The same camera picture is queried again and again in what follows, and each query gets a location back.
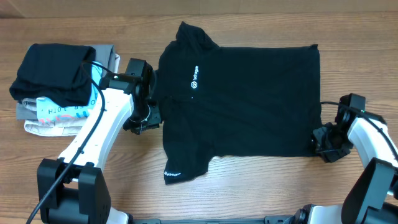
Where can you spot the black t-shirt with logo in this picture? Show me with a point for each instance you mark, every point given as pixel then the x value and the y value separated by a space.
pixel 234 101

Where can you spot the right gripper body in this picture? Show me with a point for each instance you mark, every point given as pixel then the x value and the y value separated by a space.
pixel 331 141

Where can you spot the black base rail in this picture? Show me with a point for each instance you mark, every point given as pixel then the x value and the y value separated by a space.
pixel 266 220

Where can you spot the folded light blue printed shirt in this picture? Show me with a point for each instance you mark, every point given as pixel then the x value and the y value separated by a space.
pixel 66 90

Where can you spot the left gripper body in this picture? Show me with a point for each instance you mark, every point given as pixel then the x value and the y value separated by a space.
pixel 147 116

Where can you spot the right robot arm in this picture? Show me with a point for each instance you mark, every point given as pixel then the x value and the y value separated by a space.
pixel 365 203

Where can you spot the folded gray garment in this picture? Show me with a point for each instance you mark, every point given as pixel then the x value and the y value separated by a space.
pixel 105 54

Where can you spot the folded black garment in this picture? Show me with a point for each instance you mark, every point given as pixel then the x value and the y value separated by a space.
pixel 45 55

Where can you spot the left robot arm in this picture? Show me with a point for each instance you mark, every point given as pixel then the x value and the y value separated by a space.
pixel 72 188

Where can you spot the folded beige garment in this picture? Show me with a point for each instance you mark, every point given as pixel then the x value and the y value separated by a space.
pixel 53 129

